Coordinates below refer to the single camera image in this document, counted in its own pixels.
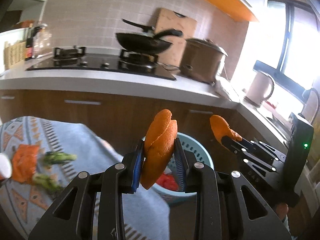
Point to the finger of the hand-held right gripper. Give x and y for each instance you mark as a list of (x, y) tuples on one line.
[(250, 158), (257, 148)]

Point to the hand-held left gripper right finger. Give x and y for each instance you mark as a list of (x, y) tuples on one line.
[(180, 166)]

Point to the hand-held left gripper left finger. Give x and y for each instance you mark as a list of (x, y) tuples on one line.
[(138, 172)]

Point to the red plastic bag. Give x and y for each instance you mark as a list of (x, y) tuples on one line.
[(168, 181)]

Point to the large orange peel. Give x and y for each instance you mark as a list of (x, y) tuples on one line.
[(160, 140)]

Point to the light blue plastic basket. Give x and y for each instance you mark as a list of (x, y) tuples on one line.
[(172, 198)]

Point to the small orange peel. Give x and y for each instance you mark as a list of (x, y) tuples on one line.
[(218, 127)]

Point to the person's right hand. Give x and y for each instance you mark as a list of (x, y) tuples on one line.
[(281, 211)]

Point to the steel sink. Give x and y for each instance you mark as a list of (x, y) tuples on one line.
[(277, 122)]

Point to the patterned grey tablecloth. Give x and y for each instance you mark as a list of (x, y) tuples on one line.
[(87, 142)]

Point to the beige electric kettle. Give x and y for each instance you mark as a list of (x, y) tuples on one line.
[(257, 87)]

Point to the wooden base cabinet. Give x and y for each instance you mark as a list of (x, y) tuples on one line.
[(112, 116)]

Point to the white cloth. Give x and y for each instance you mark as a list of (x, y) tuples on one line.
[(227, 88)]

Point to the broccoli stem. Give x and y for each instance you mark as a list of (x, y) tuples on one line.
[(60, 157), (46, 181)]

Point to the brown rice cooker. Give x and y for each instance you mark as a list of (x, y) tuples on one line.
[(200, 60)]

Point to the orange peel on table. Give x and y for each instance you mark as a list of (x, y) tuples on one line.
[(25, 162)]

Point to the black gas stove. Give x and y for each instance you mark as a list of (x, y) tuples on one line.
[(100, 65)]

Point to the window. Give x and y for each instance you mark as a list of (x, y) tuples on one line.
[(300, 42)]

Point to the black wok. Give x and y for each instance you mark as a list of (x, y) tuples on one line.
[(140, 43)]

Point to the wooden cutting board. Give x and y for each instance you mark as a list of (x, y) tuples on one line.
[(175, 22)]

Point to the black cooking spatula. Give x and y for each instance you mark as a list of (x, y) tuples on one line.
[(136, 25)]

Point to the clear plastic container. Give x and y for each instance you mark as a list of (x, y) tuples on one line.
[(43, 41)]

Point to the dark sauce bottle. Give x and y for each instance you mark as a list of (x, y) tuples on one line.
[(29, 47)]

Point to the beige chopstick holder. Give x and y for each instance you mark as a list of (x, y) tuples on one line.
[(15, 55)]

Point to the orange wall cabinet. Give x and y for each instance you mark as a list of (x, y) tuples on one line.
[(225, 2)]

